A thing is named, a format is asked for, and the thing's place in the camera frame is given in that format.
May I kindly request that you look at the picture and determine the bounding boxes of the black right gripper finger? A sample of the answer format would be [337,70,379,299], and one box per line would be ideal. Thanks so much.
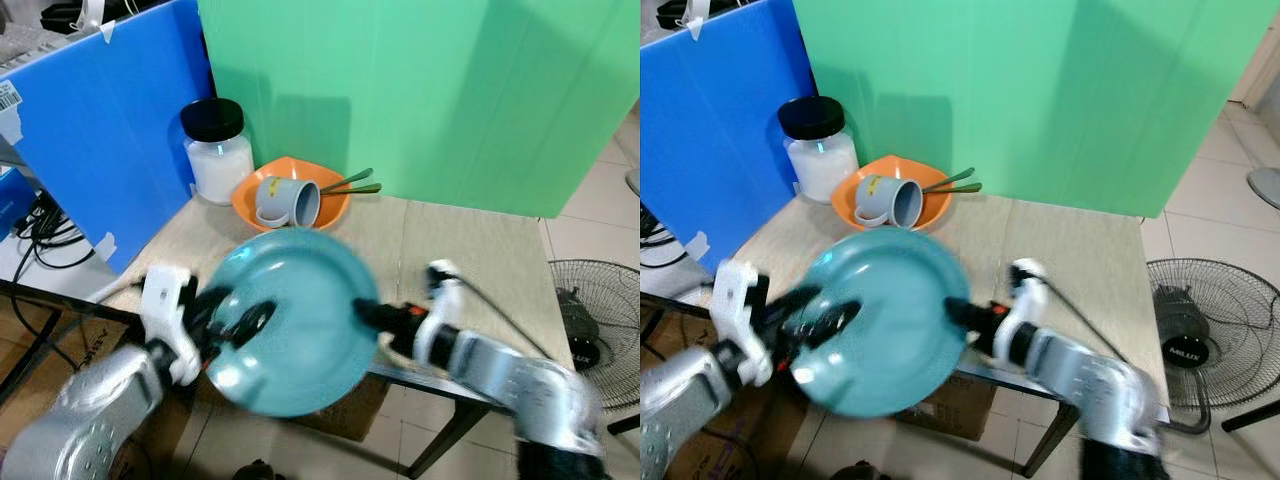
[944,296,983,333]
[352,297,395,334]

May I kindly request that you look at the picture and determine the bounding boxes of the teal round plate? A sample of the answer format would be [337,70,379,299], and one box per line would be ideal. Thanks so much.
[203,228,382,418]
[793,228,972,418]

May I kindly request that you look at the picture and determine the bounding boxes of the small cardboard box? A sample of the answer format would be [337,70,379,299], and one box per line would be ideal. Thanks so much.
[888,374,993,443]
[288,374,392,443]

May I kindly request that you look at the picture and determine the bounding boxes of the grey mug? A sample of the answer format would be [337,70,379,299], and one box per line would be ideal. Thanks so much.
[854,175,925,230]
[254,176,323,230]

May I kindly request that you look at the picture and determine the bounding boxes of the orange bowl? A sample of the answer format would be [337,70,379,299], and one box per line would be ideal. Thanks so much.
[831,154,954,232]
[231,156,354,234]

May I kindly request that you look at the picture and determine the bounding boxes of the glass jar with black lid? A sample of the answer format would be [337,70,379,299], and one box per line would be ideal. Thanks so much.
[778,96,860,205]
[180,98,256,207]

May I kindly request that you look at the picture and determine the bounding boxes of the black floor fan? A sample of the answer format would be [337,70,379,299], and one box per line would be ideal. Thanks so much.
[547,258,641,413]
[1147,257,1280,437]

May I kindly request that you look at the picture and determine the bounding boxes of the blue corrugated board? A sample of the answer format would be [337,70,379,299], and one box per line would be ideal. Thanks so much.
[0,0,217,277]
[640,0,817,273]

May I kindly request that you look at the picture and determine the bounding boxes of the green corrugated board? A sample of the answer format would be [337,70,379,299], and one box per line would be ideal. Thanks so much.
[197,0,641,220]
[793,0,1280,220]

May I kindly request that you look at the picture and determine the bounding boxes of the blue box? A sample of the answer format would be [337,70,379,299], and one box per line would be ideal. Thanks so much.
[0,165,41,242]

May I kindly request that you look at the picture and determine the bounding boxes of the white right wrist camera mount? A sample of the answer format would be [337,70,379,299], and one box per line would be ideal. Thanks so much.
[424,259,468,367]
[995,257,1050,363]

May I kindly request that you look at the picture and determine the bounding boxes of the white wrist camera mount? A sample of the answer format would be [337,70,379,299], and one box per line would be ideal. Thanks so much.
[140,264,202,387]
[424,259,468,367]
[995,257,1050,363]
[712,259,774,388]

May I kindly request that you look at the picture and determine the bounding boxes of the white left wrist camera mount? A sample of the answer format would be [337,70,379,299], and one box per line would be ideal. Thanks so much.
[140,264,202,387]
[712,259,774,388]

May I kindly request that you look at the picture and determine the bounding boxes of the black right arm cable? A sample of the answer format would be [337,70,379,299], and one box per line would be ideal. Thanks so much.
[452,272,553,359]
[1035,270,1133,356]

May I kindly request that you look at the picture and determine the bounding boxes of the black tangled cables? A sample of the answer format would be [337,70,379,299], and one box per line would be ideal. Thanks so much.
[8,190,97,273]
[640,205,693,273]

